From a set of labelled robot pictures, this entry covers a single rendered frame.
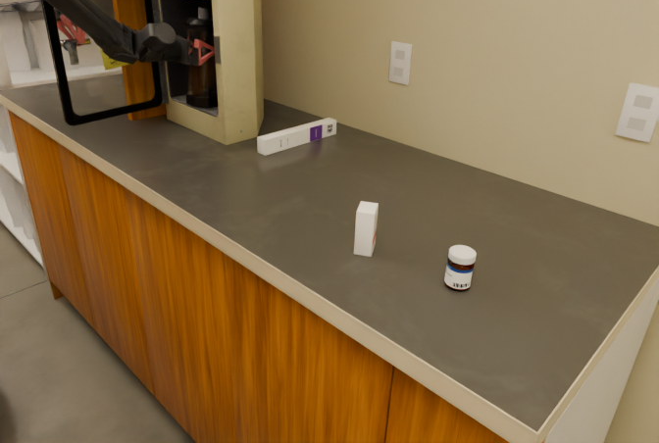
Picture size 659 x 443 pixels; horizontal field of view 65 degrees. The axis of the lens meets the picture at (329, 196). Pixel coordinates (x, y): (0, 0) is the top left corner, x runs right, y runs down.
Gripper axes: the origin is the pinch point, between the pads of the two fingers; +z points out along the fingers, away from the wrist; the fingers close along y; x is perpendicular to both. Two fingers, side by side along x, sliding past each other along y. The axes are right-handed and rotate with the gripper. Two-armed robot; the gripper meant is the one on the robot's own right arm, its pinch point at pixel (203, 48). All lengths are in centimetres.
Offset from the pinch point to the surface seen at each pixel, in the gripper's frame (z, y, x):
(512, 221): 11, -93, 23
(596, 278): 0, -113, 24
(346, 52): 37.5, -22.3, -0.7
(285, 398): -31, -69, 60
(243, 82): 2.0, -15.4, 7.1
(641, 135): 32, -108, 4
